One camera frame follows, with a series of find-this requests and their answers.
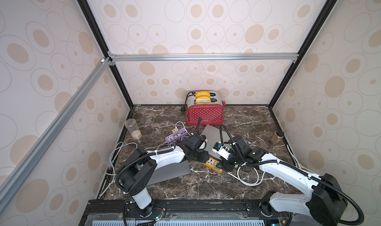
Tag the white charger cable grey laptop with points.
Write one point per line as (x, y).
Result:
(180, 125)

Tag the red polka dot toaster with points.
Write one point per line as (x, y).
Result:
(210, 114)

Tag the purple power strip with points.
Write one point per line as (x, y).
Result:
(181, 134)

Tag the yellow toast slice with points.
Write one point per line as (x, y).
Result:
(203, 100)
(202, 94)

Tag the dark grey laptop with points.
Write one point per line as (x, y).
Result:
(169, 172)

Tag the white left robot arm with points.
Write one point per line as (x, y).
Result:
(135, 173)

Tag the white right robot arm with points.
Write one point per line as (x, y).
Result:
(320, 196)

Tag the amber spice jar black lid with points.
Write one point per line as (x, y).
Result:
(277, 136)

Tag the black corner frame post right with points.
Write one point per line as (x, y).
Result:
(312, 34)

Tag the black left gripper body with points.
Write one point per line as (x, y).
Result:
(199, 155)

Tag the clear glass jar with powder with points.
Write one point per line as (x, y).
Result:
(133, 128)

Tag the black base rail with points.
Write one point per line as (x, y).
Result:
(181, 213)

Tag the black corner frame post left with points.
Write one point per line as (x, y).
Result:
(91, 21)

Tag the horizontal aluminium bar back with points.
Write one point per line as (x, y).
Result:
(202, 57)

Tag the silver apple laptop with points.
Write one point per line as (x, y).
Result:
(212, 135)

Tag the yellow toast slice back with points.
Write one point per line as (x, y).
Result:
(202, 94)

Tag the beige charger plug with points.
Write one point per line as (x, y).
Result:
(175, 131)

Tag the yellow toast slice front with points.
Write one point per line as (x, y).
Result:
(203, 100)

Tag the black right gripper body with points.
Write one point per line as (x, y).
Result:
(231, 159)

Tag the black corner frame post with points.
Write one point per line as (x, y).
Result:
(312, 34)
(91, 21)

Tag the orange power strip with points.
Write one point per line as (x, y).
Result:
(212, 163)

